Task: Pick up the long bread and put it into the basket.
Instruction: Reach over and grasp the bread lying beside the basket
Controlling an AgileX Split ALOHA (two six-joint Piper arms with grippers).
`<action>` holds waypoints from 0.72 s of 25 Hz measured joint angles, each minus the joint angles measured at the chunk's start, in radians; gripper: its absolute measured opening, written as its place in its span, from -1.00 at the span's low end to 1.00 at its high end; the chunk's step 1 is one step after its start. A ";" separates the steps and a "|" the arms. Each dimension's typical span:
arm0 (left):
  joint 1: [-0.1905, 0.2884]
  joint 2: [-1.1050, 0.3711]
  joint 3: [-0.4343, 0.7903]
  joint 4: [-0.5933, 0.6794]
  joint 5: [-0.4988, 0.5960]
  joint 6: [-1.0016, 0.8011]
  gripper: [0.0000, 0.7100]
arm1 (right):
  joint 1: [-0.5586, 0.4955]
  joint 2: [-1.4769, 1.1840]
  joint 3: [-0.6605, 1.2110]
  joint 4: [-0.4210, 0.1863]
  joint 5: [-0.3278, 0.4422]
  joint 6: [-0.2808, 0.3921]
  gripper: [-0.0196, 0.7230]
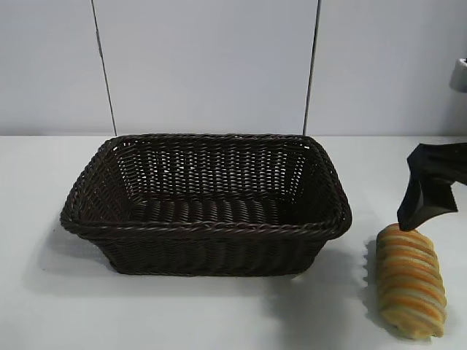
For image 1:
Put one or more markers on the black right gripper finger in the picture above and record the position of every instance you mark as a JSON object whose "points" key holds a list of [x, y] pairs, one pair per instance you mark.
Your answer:
{"points": [[441, 160], [419, 204]]}

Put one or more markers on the dark brown wicker basket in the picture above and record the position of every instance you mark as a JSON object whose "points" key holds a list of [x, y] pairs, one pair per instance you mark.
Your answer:
{"points": [[204, 251]]}

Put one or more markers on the long striped twisted bread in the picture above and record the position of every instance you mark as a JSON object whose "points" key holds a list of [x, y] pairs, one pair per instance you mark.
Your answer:
{"points": [[410, 284]]}

